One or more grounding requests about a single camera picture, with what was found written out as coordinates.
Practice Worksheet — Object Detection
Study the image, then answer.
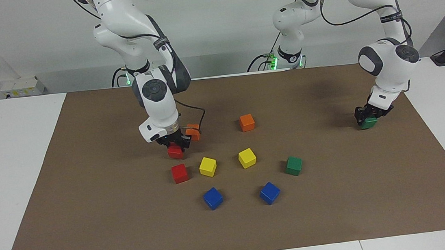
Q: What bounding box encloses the green wooden cube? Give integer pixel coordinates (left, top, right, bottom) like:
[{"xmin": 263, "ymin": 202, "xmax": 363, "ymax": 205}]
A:
[
  {"xmin": 358, "ymin": 115, "xmax": 379, "ymax": 130},
  {"xmin": 284, "ymin": 155, "xmax": 304, "ymax": 177}
]

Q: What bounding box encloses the red wooden cube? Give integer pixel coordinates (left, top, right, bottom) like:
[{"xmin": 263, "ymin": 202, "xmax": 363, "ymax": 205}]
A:
[
  {"xmin": 170, "ymin": 163, "xmax": 190, "ymax": 185},
  {"xmin": 167, "ymin": 142, "xmax": 185, "ymax": 161}
]

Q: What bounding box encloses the orange wooden cube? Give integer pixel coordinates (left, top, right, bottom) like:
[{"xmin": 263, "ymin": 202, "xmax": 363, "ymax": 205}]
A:
[
  {"xmin": 185, "ymin": 123, "xmax": 202, "ymax": 142},
  {"xmin": 239, "ymin": 113, "xmax": 256, "ymax": 133}
]

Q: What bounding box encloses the yellow wooden cube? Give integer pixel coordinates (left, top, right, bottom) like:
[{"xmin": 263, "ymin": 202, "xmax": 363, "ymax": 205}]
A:
[
  {"xmin": 237, "ymin": 147, "xmax": 258, "ymax": 170},
  {"xmin": 198, "ymin": 156, "xmax": 218, "ymax": 178}
]

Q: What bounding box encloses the blue wooden cube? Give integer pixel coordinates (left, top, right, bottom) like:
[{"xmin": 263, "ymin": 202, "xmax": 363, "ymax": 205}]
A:
[
  {"xmin": 258, "ymin": 181, "xmax": 282, "ymax": 206},
  {"xmin": 202, "ymin": 186, "xmax": 224, "ymax": 211}
]

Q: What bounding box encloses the brown paper table mat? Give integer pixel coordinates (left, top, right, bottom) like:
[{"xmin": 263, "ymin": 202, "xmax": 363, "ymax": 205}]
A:
[{"xmin": 0, "ymin": 54, "xmax": 445, "ymax": 250}]

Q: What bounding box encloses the green lit base connector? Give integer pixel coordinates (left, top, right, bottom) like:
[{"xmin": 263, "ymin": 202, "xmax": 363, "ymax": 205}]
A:
[{"xmin": 263, "ymin": 52, "xmax": 280, "ymax": 72}]

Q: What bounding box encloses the white power strip box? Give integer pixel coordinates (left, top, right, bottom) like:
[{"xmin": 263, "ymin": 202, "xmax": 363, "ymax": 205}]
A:
[{"xmin": 0, "ymin": 74, "xmax": 47, "ymax": 99}]

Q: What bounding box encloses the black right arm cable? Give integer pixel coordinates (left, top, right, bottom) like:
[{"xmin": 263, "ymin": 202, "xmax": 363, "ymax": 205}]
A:
[{"xmin": 71, "ymin": 0, "xmax": 208, "ymax": 149}]

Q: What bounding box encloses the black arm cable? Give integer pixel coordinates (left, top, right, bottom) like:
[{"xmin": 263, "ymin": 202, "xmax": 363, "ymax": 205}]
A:
[
  {"xmin": 319, "ymin": 0, "xmax": 414, "ymax": 52},
  {"xmin": 71, "ymin": 0, "xmax": 208, "ymax": 149}
]

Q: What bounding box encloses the black right base cable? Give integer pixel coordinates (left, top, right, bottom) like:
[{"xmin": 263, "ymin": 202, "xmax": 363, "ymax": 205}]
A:
[{"xmin": 110, "ymin": 66, "xmax": 129, "ymax": 88}]

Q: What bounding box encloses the black base cable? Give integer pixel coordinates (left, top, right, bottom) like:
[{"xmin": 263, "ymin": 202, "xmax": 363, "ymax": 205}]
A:
[
  {"xmin": 110, "ymin": 66, "xmax": 129, "ymax": 88},
  {"xmin": 243, "ymin": 32, "xmax": 285, "ymax": 73}
]

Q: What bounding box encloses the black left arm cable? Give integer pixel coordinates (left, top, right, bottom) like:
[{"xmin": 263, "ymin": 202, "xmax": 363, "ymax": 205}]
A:
[{"xmin": 319, "ymin": 0, "xmax": 414, "ymax": 52}]

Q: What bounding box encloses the black velcro cable strap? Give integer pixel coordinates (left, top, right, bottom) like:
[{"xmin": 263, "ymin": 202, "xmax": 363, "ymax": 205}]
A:
[
  {"xmin": 152, "ymin": 37, "xmax": 171, "ymax": 53},
  {"xmin": 379, "ymin": 11, "xmax": 404, "ymax": 24}
]

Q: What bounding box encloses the black left base cable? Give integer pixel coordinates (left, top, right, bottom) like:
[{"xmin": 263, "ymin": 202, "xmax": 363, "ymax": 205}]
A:
[{"xmin": 243, "ymin": 32, "xmax": 285, "ymax": 73}]

